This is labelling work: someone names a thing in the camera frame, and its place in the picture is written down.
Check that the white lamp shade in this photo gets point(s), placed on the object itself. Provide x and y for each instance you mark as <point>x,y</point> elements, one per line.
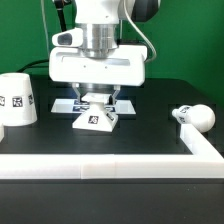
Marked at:
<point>17,104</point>

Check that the white L-shaped fence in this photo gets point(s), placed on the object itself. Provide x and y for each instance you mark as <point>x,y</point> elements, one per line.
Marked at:
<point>204,161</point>

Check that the white marker plate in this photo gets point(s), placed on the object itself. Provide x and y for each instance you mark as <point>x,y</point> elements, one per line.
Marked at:
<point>123,107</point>

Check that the black stand pole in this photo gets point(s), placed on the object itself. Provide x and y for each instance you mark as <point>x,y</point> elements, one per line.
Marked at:
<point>59,5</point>

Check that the white lamp bulb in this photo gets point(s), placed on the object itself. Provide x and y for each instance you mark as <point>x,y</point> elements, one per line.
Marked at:
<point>200,116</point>

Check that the white lamp base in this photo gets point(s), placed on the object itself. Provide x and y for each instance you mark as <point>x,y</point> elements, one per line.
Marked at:
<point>96,117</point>

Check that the white block left edge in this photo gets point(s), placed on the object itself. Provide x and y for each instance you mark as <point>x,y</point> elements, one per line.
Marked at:
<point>1,132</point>

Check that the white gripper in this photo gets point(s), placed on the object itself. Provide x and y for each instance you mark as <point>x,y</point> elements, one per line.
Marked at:
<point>67,63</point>

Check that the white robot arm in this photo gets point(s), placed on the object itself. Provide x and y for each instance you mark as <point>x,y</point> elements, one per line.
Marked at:
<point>92,57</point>

